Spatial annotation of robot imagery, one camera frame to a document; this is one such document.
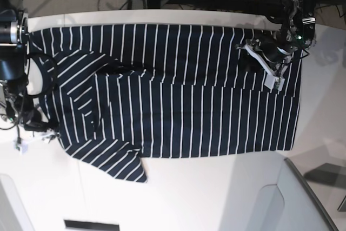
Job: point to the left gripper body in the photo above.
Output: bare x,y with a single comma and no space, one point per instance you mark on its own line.
275,52

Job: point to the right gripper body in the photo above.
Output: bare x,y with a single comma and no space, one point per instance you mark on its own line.
32,120

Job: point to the navy white striped t-shirt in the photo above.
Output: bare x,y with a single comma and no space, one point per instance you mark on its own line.
129,91

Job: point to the grey robot base cover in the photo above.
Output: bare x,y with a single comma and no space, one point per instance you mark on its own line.
13,213
293,205

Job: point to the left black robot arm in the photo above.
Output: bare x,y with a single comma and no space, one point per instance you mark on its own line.
297,22

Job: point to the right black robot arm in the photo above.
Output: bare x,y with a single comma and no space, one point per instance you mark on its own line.
17,106

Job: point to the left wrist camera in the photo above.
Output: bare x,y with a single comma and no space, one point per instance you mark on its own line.
278,83

